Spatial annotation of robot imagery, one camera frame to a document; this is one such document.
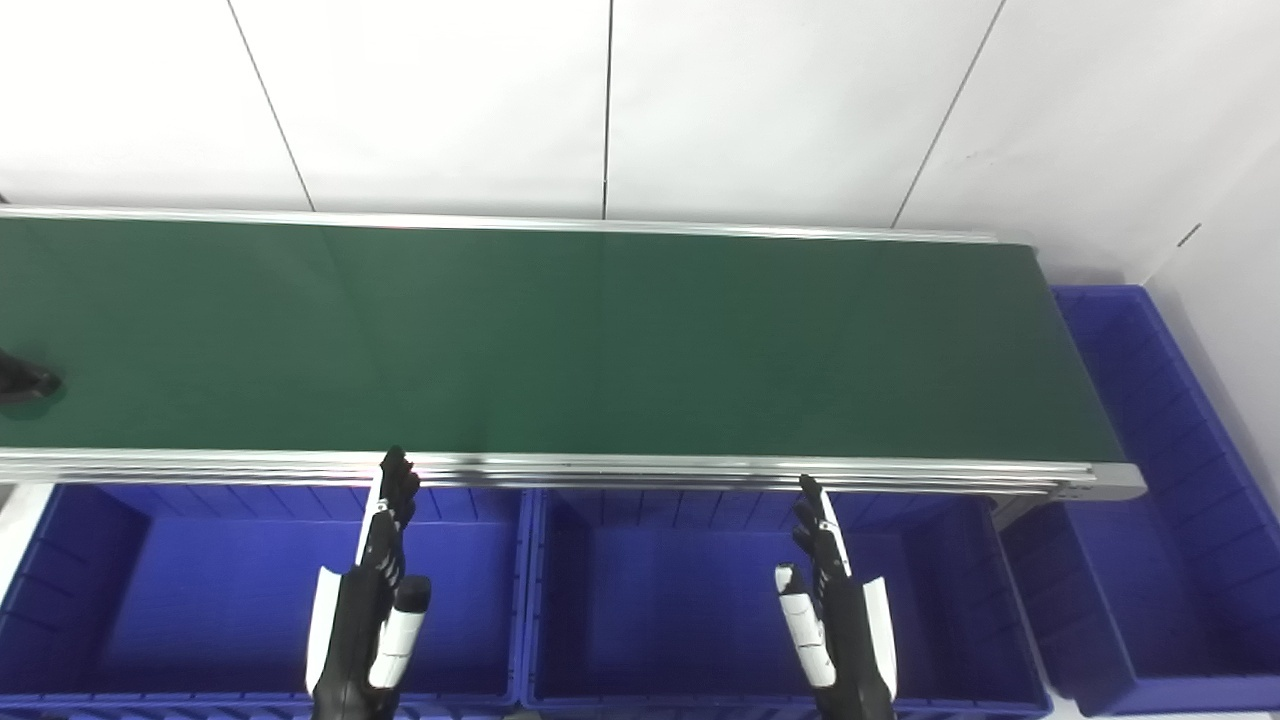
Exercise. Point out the black flanged machine part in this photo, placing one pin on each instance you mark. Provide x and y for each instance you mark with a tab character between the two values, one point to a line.
22	380

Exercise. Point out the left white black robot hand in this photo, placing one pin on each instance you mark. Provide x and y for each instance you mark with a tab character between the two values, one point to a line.
355	630

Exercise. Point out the blue plastic bin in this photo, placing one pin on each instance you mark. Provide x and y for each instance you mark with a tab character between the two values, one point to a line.
660	610
1170	520
180	600

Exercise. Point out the green conveyor belt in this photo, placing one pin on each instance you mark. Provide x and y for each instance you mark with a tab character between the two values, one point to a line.
700	470
600	340

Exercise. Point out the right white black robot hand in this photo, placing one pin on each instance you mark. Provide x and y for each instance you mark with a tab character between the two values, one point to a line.
850	640

